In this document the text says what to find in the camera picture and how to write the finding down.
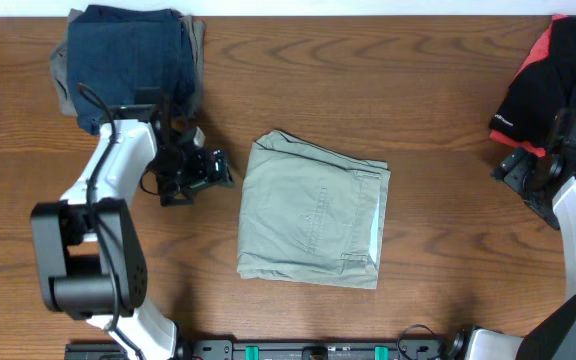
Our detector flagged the khaki beige shorts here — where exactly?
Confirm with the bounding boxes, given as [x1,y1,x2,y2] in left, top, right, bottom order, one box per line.
[237,130,391,290]

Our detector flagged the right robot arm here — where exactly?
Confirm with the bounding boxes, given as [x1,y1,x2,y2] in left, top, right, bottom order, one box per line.
[443,108,576,359]

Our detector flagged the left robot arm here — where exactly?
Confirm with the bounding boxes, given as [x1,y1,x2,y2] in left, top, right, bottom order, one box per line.
[30,84,234,359]

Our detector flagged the black and red shorts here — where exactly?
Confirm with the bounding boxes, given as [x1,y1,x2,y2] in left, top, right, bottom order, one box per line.
[489,15,576,157]

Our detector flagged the folded navy blue shorts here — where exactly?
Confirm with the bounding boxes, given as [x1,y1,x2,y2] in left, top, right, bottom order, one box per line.
[66,4,197,137]

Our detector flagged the folded grey-brown shorts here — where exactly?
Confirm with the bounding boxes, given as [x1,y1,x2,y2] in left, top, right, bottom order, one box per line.
[49,8,207,123]

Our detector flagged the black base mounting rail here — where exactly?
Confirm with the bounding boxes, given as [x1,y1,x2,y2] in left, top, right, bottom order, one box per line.
[64,323,469,360]

